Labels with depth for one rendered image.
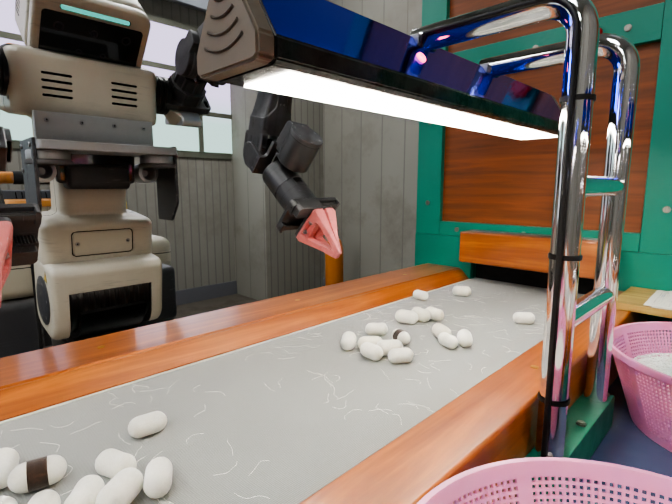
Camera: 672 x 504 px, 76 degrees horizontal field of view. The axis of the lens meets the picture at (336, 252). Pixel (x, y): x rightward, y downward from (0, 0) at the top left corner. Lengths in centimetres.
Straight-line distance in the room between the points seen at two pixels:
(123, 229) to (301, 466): 79
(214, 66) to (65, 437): 34
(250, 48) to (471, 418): 33
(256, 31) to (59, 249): 80
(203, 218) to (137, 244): 275
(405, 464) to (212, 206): 360
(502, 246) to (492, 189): 15
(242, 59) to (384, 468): 29
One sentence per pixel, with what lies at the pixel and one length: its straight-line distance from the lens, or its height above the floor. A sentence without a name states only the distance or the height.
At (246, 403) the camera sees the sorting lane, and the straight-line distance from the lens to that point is 48.
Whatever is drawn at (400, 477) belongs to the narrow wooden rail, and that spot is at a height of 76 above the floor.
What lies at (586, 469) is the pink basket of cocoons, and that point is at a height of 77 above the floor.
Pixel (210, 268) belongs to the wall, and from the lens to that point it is 389.
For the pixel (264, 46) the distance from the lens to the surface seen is 31.
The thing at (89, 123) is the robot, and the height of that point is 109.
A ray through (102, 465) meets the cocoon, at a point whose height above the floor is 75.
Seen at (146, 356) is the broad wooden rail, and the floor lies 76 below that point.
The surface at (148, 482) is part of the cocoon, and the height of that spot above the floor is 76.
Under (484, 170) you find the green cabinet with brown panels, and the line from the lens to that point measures 107.
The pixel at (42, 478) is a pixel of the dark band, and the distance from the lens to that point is 41.
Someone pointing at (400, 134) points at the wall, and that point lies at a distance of 342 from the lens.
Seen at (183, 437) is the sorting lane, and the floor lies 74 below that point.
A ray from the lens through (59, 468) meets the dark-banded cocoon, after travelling 41.
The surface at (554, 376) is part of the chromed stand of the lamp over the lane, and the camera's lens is 44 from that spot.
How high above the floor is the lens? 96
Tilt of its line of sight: 9 degrees down
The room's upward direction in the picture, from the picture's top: straight up
